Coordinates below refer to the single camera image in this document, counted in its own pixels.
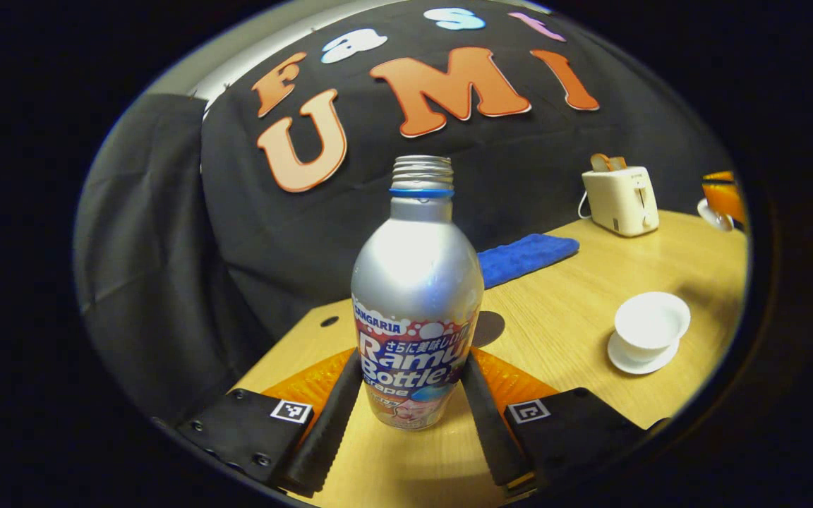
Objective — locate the white saucer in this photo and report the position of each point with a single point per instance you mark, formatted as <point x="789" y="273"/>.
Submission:
<point x="632" y="365"/>

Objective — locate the toast slice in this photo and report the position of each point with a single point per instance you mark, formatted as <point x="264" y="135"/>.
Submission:
<point x="618" y="164"/>
<point x="599" y="163"/>

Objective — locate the black backdrop cloth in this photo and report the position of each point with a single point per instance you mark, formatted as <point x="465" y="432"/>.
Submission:
<point x="272" y="233"/>

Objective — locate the dark round coaster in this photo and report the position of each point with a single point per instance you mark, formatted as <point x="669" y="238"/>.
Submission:
<point x="490" y="328"/>

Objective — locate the white toaster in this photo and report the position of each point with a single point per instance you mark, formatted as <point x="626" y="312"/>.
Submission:
<point x="622" y="201"/>

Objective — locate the white teacup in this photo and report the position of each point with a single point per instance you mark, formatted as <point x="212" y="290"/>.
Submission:
<point x="650" y="321"/>

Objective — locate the blue folded towel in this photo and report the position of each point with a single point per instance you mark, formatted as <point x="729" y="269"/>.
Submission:
<point x="526" y="257"/>

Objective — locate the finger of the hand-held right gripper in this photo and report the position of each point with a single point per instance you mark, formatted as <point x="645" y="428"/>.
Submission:
<point x="723" y="197"/>

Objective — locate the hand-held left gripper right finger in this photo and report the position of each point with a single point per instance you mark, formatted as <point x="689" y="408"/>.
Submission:
<point x="491" y="430"/>

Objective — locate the silver water bottle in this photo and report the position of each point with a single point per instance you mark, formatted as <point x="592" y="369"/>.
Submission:
<point x="413" y="282"/>

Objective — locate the black table grommet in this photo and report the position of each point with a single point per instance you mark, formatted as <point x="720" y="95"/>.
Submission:
<point x="329" y="321"/>

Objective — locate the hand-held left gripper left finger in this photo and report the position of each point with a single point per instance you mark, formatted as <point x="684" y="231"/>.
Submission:
<point x="329" y="430"/>

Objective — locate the white teacup lid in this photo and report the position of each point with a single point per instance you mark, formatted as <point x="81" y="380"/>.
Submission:
<point x="713" y="216"/>

